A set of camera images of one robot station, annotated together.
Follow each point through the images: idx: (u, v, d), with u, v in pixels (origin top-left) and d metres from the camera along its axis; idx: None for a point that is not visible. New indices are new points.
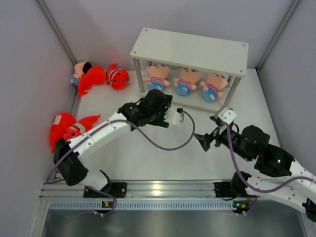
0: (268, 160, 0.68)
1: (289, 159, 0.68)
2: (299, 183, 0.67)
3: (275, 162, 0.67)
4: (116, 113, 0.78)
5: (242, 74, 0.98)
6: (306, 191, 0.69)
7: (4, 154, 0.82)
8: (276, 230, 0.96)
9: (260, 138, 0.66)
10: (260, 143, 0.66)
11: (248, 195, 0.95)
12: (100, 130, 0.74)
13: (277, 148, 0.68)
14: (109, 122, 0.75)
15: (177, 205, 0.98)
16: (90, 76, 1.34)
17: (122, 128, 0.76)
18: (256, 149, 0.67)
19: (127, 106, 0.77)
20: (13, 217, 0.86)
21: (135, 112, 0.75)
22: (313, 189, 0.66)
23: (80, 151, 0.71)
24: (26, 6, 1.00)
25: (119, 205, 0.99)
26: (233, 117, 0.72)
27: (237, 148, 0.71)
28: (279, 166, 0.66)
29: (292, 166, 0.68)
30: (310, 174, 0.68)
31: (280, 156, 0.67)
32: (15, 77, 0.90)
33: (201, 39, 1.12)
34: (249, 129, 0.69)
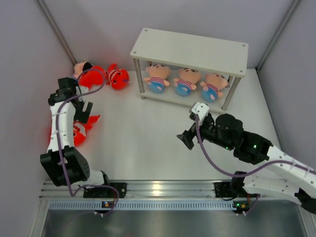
0: (244, 146, 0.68)
1: (266, 143, 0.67)
2: (279, 167, 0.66)
3: (251, 147, 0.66)
4: (53, 106, 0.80)
5: (242, 74, 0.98)
6: (288, 176, 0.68)
7: (3, 153, 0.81)
8: (276, 229, 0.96)
9: (234, 123, 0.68)
10: (232, 129, 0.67)
11: (248, 195, 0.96)
12: (59, 122, 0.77)
13: (254, 135, 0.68)
14: (57, 113, 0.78)
15: (177, 205, 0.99)
16: (91, 76, 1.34)
17: (69, 108, 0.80)
18: (232, 136, 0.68)
19: (53, 97, 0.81)
20: (13, 217, 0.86)
21: (62, 94, 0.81)
22: (293, 173, 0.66)
23: (66, 143, 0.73)
24: (25, 6, 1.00)
25: (119, 205, 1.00)
26: (205, 110, 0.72)
27: (217, 139, 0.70)
28: (256, 151, 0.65)
29: (270, 150, 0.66)
30: (290, 158, 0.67)
31: (254, 140, 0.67)
32: (15, 77, 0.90)
33: (201, 39, 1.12)
34: (223, 117, 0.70)
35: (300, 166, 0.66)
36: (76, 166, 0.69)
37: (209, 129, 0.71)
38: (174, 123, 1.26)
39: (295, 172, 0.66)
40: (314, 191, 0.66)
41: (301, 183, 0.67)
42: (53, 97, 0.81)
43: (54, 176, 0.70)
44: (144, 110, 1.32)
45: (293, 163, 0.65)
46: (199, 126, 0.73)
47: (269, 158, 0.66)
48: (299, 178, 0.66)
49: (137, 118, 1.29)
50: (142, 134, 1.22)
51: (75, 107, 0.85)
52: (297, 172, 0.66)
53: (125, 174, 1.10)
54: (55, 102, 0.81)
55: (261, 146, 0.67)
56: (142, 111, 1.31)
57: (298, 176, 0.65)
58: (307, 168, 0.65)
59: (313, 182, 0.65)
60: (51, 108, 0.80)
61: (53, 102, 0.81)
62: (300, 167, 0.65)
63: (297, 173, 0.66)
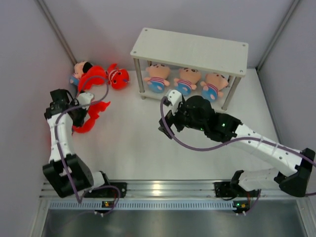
0: (213, 125, 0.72)
1: (235, 122, 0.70)
2: (248, 143, 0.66)
3: (220, 126, 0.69)
4: (50, 121, 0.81)
5: (242, 74, 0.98)
6: (258, 153, 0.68)
7: (3, 153, 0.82)
8: (276, 229, 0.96)
9: (202, 102, 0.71)
10: (199, 107, 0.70)
11: (248, 195, 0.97)
12: (58, 133, 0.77)
13: (224, 115, 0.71)
14: (55, 125, 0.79)
15: (177, 205, 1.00)
16: (91, 76, 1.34)
17: (67, 119, 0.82)
18: (202, 116, 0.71)
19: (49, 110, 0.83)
20: (13, 217, 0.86)
21: (59, 106, 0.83)
22: (261, 149, 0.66)
23: (68, 151, 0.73)
24: (26, 7, 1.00)
25: (119, 205, 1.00)
26: (177, 96, 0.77)
27: (192, 123, 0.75)
28: (225, 129, 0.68)
29: (238, 128, 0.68)
30: (259, 135, 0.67)
31: (223, 120, 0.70)
32: (15, 77, 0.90)
33: (201, 39, 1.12)
34: (191, 99, 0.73)
35: (269, 141, 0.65)
36: (80, 175, 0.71)
37: (184, 114, 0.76)
38: None
39: (263, 148, 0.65)
40: (285, 169, 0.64)
41: (273, 161, 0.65)
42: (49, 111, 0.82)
43: (59, 186, 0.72)
44: (144, 110, 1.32)
45: (261, 139, 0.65)
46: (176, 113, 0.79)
47: (237, 136, 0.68)
48: (268, 154, 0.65)
49: (137, 118, 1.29)
50: (142, 134, 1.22)
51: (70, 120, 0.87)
52: (266, 148, 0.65)
53: (125, 173, 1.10)
54: (52, 116, 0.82)
55: (230, 126, 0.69)
56: (142, 111, 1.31)
57: (267, 151, 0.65)
58: (276, 143, 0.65)
59: (282, 158, 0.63)
60: (50, 122, 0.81)
61: (49, 115, 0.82)
62: (268, 143, 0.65)
63: (265, 148, 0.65)
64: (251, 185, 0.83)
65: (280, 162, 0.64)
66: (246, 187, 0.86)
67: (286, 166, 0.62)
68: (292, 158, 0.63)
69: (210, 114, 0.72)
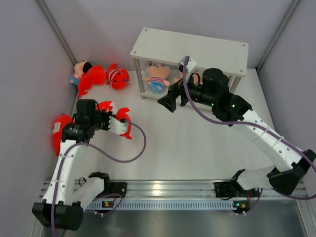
0: (222, 103, 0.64)
1: (245, 106, 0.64)
2: (251, 131, 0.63)
3: (230, 107, 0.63)
4: (63, 143, 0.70)
5: (242, 73, 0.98)
6: (259, 142, 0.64)
7: (3, 153, 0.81)
8: (276, 229, 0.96)
9: (219, 76, 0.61)
10: (216, 81, 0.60)
11: (248, 195, 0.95)
12: (62, 166, 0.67)
13: (237, 97, 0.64)
14: (62, 155, 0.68)
15: (177, 205, 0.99)
16: (91, 76, 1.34)
17: (79, 150, 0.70)
18: (215, 91, 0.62)
19: (67, 129, 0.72)
20: (12, 217, 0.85)
21: (77, 128, 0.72)
22: (264, 138, 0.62)
23: (61, 199, 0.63)
24: (26, 7, 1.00)
25: (122, 205, 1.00)
26: (193, 65, 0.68)
27: (202, 98, 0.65)
28: (234, 109, 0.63)
29: (247, 113, 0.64)
30: (266, 125, 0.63)
31: (235, 100, 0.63)
32: (15, 77, 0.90)
33: (201, 39, 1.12)
34: (209, 70, 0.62)
35: (274, 134, 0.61)
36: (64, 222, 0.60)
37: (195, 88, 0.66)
38: (174, 122, 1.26)
39: (266, 138, 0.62)
40: (281, 163, 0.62)
41: (272, 153, 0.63)
42: (67, 128, 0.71)
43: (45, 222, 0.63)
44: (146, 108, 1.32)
45: (267, 129, 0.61)
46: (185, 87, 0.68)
47: (243, 119, 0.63)
48: (269, 146, 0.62)
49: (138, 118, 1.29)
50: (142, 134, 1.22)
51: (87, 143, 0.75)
52: (269, 139, 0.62)
53: (125, 173, 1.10)
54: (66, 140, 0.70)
55: (240, 108, 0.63)
56: (142, 111, 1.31)
57: (269, 142, 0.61)
58: (280, 137, 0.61)
59: (281, 152, 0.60)
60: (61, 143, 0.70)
61: (66, 130, 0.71)
62: (273, 135, 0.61)
63: (268, 139, 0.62)
64: (249, 185, 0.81)
65: (278, 156, 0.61)
66: (244, 187, 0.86)
67: (284, 160, 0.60)
68: (291, 154, 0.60)
69: (224, 92, 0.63)
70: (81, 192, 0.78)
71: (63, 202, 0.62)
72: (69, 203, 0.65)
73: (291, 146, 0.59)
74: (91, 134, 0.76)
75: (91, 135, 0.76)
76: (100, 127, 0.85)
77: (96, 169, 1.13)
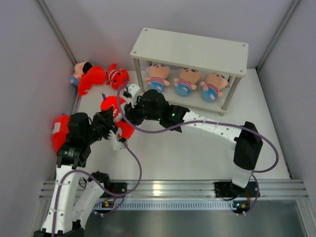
0: (167, 114, 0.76)
1: (184, 111, 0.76)
2: (193, 127, 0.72)
3: (172, 116, 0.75)
4: (59, 168, 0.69)
5: (242, 74, 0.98)
6: (207, 135, 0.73)
7: (3, 153, 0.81)
8: (276, 229, 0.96)
9: (154, 95, 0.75)
10: (153, 100, 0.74)
11: (248, 195, 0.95)
12: (59, 194, 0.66)
13: (177, 106, 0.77)
14: (59, 182, 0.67)
15: (177, 205, 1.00)
16: (91, 76, 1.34)
17: (75, 177, 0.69)
18: (157, 108, 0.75)
19: (61, 153, 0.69)
20: (12, 217, 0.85)
21: (73, 150, 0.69)
22: (206, 129, 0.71)
23: (61, 228, 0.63)
24: (26, 7, 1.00)
25: (123, 205, 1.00)
26: (137, 90, 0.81)
27: (149, 114, 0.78)
28: (178, 117, 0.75)
29: (186, 114, 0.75)
30: (204, 117, 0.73)
31: (175, 110, 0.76)
32: (15, 77, 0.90)
33: (201, 39, 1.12)
34: (146, 92, 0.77)
35: (211, 121, 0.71)
36: None
37: (141, 107, 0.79)
38: None
39: (207, 129, 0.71)
40: (229, 143, 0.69)
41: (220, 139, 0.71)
42: (61, 152, 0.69)
43: None
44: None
45: (203, 120, 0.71)
46: (135, 107, 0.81)
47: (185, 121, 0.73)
48: (212, 133, 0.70)
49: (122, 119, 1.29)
50: (141, 134, 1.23)
51: (83, 165, 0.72)
52: (210, 127, 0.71)
53: (126, 174, 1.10)
54: (62, 165, 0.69)
55: (180, 114, 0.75)
56: None
57: (210, 130, 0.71)
58: (217, 122, 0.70)
59: (223, 134, 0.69)
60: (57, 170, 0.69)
61: (60, 154, 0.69)
62: (210, 122, 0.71)
63: (209, 128, 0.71)
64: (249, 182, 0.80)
65: (223, 138, 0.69)
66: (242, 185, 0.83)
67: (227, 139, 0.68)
68: (232, 131, 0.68)
69: (164, 106, 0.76)
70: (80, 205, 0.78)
71: (62, 231, 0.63)
72: (69, 229, 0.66)
73: (227, 125, 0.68)
74: (87, 154, 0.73)
75: (87, 155, 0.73)
76: (98, 140, 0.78)
77: (96, 169, 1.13)
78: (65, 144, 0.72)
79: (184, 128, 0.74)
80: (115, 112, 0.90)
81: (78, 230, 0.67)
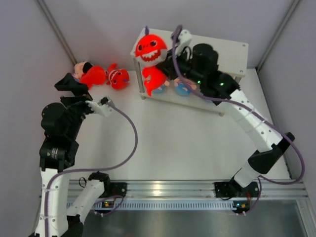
0: (212, 82, 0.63)
1: (233, 85, 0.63)
2: (237, 110, 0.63)
3: (217, 85, 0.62)
4: (44, 172, 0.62)
5: (242, 74, 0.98)
6: (243, 123, 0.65)
7: (3, 153, 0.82)
8: (275, 229, 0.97)
9: (210, 51, 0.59)
10: (205, 56, 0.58)
11: (248, 195, 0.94)
12: (48, 201, 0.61)
13: (226, 75, 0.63)
14: (46, 188, 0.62)
15: (177, 205, 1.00)
16: (91, 76, 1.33)
17: (63, 179, 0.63)
18: (204, 68, 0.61)
19: (43, 154, 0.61)
20: (12, 217, 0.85)
21: (57, 152, 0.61)
22: (248, 120, 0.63)
23: (55, 233, 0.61)
24: (26, 7, 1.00)
25: (123, 205, 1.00)
26: (187, 38, 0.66)
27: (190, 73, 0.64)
28: (224, 90, 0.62)
29: (235, 92, 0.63)
30: (252, 106, 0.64)
31: (223, 79, 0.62)
32: (15, 77, 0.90)
33: (201, 39, 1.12)
34: (199, 45, 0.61)
35: (258, 114, 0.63)
36: None
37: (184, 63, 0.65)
38: (174, 121, 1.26)
39: (250, 120, 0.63)
40: (261, 143, 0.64)
41: (253, 134, 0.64)
42: (44, 153, 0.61)
43: None
44: (118, 113, 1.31)
45: (252, 109, 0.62)
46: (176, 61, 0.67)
47: (232, 99, 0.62)
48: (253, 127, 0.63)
49: (120, 118, 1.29)
50: (141, 134, 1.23)
51: (71, 163, 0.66)
52: (253, 120, 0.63)
53: (126, 174, 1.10)
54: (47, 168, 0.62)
55: (228, 87, 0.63)
56: (142, 111, 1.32)
57: (253, 123, 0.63)
58: (264, 119, 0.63)
59: (263, 134, 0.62)
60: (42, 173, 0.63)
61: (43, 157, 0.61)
62: (256, 116, 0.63)
63: (252, 121, 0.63)
64: (246, 181, 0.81)
65: (260, 137, 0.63)
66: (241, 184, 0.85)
67: (264, 141, 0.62)
68: (272, 136, 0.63)
69: (213, 69, 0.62)
70: (78, 202, 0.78)
71: None
72: (65, 230, 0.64)
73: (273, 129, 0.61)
74: (74, 151, 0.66)
75: (74, 152, 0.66)
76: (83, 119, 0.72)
77: (96, 169, 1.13)
78: (44, 144, 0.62)
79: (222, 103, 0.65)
80: (153, 54, 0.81)
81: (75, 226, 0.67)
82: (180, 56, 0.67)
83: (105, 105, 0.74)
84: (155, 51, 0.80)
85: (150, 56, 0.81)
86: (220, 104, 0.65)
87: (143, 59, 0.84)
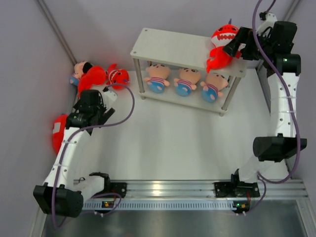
0: (277, 54, 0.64)
1: (295, 66, 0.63)
2: (277, 88, 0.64)
3: (281, 58, 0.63)
4: (67, 130, 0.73)
5: (242, 74, 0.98)
6: (273, 103, 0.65)
7: (3, 154, 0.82)
8: (276, 230, 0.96)
9: (291, 23, 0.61)
10: (281, 25, 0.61)
11: (249, 195, 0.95)
12: (64, 152, 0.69)
13: (295, 57, 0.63)
14: (66, 141, 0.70)
15: (178, 205, 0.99)
16: (91, 76, 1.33)
17: (82, 138, 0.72)
18: (277, 37, 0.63)
19: (71, 117, 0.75)
20: (11, 217, 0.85)
21: (81, 117, 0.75)
22: (279, 101, 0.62)
23: (63, 182, 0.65)
24: (27, 7, 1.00)
25: (121, 205, 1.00)
26: (270, 19, 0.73)
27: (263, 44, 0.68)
28: (282, 64, 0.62)
29: (289, 74, 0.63)
30: (293, 95, 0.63)
31: (289, 57, 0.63)
32: (15, 77, 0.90)
33: (201, 39, 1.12)
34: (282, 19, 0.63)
35: (292, 104, 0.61)
36: (64, 206, 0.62)
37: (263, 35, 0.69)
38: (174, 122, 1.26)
39: (281, 102, 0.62)
40: (273, 129, 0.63)
41: (273, 115, 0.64)
42: (71, 117, 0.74)
43: (44, 207, 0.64)
44: (119, 113, 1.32)
45: (290, 96, 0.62)
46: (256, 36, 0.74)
47: (282, 76, 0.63)
48: (277, 108, 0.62)
49: (119, 118, 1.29)
50: (141, 133, 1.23)
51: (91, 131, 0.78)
52: (282, 104, 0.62)
53: (126, 174, 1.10)
54: (70, 127, 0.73)
55: (289, 65, 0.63)
56: (141, 111, 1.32)
57: (280, 105, 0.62)
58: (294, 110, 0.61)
59: (281, 121, 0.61)
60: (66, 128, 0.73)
61: (69, 121, 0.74)
62: (289, 103, 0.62)
63: (281, 104, 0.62)
64: (245, 174, 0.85)
65: (276, 121, 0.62)
66: (240, 177, 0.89)
67: (276, 126, 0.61)
68: (287, 128, 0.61)
69: (284, 44, 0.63)
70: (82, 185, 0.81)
71: (64, 185, 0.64)
72: (70, 187, 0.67)
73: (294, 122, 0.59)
74: (95, 123, 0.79)
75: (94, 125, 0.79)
76: (103, 107, 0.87)
77: (96, 169, 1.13)
78: (74, 112, 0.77)
79: (272, 76, 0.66)
80: (229, 34, 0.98)
81: (78, 195, 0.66)
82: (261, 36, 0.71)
83: (109, 91, 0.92)
84: (233, 34, 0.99)
85: (227, 35, 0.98)
86: (270, 76, 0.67)
87: (218, 38, 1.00)
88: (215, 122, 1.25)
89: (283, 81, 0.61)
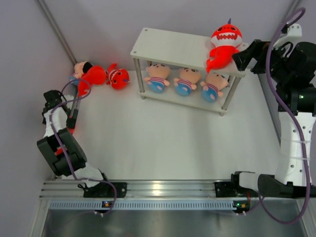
0: (293, 87, 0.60)
1: (312, 104, 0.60)
2: (290, 130, 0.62)
3: (296, 93, 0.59)
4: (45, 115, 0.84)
5: (242, 73, 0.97)
6: (284, 146, 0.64)
7: (3, 154, 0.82)
8: (276, 230, 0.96)
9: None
10: (303, 55, 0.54)
11: (249, 193, 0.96)
12: (53, 118, 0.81)
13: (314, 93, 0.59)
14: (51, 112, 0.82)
15: (178, 205, 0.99)
16: (90, 75, 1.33)
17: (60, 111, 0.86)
18: (296, 67, 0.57)
19: (46, 107, 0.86)
20: (12, 217, 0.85)
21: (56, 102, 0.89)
22: (292, 146, 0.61)
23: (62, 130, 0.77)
24: (27, 8, 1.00)
25: (118, 205, 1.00)
26: (296, 32, 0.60)
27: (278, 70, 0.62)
28: (297, 104, 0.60)
29: (304, 113, 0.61)
30: (307, 140, 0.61)
31: (306, 92, 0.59)
32: (15, 77, 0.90)
33: (201, 39, 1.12)
34: (305, 44, 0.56)
35: (304, 150, 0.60)
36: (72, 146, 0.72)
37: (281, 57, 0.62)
38: (174, 122, 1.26)
39: (293, 147, 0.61)
40: (283, 173, 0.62)
41: (283, 159, 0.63)
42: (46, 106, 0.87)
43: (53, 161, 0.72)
44: (119, 113, 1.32)
45: (303, 140, 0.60)
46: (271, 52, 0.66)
47: (296, 116, 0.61)
48: (289, 152, 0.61)
49: (119, 118, 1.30)
50: (141, 133, 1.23)
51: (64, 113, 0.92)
52: (294, 149, 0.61)
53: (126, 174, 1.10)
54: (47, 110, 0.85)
55: (304, 104, 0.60)
56: (142, 110, 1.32)
57: (292, 150, 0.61)
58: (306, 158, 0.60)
59: (291, 167, 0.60)
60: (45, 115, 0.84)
61: (46, 111, 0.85)
62: (301, 150, 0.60)
63: (293, 149, 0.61)
64: (247, 178, 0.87)
65: (287, 166, 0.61)
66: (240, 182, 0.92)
67: (286, 173, 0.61)
68: (298, 176, 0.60)
69: (303, 75, 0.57)
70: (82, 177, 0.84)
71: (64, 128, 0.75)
72: None
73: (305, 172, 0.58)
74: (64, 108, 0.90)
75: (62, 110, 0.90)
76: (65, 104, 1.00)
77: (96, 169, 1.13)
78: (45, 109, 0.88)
79: (284, 113, 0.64)
80: (231, 36, 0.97)
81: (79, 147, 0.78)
82: (277, 50, 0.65)
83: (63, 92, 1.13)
84: (233, 34, 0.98)
85: (226, 35, 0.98)
86: (282, 112, 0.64)
87: (218, 37, 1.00)
88: (215, 122, 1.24)
89: (296, 123, 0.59)
